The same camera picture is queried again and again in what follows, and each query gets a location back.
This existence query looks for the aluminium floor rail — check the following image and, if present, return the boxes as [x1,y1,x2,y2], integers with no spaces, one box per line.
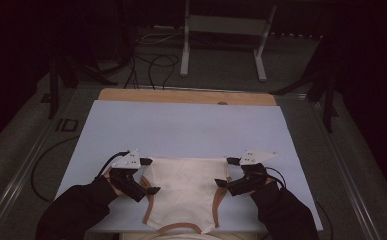
[0,83,82,240]
[277,93,384,240]

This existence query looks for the left hand-held gripper black cable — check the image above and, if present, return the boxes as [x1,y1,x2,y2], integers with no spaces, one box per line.
[95,150,131,179]

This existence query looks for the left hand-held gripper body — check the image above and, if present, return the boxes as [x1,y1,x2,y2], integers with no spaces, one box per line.
[109,149,148,203]

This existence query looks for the light blue mat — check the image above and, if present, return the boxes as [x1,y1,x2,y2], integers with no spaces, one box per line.
[55,99,324,234]

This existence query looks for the hand-held gripper black cable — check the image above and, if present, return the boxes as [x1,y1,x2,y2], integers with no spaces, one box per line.
[95,150,131,179]
[265,165,287,190]

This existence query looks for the cream baby bodysuit brown trim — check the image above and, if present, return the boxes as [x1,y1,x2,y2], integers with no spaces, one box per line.
[140,156,232,235]

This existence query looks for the looped black floor cable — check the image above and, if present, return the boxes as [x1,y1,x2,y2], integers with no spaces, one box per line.
[146,53,181,90]

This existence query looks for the person's left hand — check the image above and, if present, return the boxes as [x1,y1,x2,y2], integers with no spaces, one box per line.
[101,168,129,198]

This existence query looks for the white metal stand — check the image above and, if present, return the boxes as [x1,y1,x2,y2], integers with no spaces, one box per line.
[179,0,278,83]

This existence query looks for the right hand-held gripper black cable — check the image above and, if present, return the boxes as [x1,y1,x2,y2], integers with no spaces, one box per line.
[265,165,287,190]

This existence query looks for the long black floor cable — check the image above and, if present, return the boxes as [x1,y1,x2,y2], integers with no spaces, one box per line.
[30,134,81,204]

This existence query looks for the thin black floor cable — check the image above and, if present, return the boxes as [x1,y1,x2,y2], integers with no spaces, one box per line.
[315,199,335,240]

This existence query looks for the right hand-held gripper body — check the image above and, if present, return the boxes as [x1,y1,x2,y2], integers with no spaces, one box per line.
[226,149,279,197]

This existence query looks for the black stand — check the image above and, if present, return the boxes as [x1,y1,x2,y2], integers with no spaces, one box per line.
[40,55,119,120]
[269,35,340,134]

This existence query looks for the person's right hand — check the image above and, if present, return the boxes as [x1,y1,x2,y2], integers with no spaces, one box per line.
[264,176,284,188]

